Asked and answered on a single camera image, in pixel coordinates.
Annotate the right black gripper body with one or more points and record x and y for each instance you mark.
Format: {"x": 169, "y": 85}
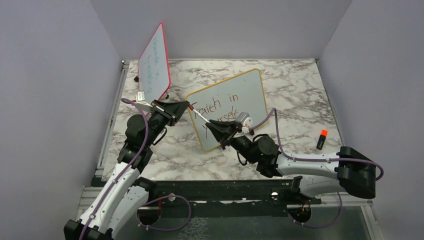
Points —
{"x": 229, "y": 139}

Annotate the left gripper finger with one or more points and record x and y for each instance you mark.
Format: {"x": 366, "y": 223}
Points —
{"x": 172, "y": 106}
{"x": 175, "y": 117}

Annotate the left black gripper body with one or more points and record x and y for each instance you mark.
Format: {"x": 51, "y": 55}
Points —
{"x": 157, "y": 124}

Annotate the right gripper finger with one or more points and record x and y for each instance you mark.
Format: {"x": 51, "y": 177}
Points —
{"x": 224, "y": 125}
{"x": 220, "y": 134}

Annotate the white dry erase marker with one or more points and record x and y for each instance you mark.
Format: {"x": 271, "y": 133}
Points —
{"x": 201, "y": 116}

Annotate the yellow framed whiteboard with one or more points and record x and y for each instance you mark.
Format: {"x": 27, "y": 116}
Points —
{"x": 225, "y": 100}

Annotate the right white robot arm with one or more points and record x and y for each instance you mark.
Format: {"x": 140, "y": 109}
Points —
{"x": 347, "y": 170}

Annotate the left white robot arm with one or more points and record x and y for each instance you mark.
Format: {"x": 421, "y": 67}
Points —
{"x": 125, "y": 191}

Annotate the pink framed whiteboard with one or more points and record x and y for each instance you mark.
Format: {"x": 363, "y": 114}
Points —
{"x": 153, "y": 67}

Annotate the orange capped black marker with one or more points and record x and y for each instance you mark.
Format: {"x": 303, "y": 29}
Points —
{"x": 322, "y": 139}

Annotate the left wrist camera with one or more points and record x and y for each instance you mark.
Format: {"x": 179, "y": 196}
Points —
{"x": 140, "y": 97}

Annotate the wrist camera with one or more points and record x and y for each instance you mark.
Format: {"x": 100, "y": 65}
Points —
{"x": 140, "y": 97}
{"x": 245, "y": 122}

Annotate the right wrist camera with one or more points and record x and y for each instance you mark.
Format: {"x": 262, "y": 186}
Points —
{"x": 245, "y": 122}

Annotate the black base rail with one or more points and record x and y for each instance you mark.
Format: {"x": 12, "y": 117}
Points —
{"x": 224, "y": 198}

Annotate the aluminium side rail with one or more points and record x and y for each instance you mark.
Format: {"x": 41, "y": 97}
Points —
{"x": 111, "y": 121}

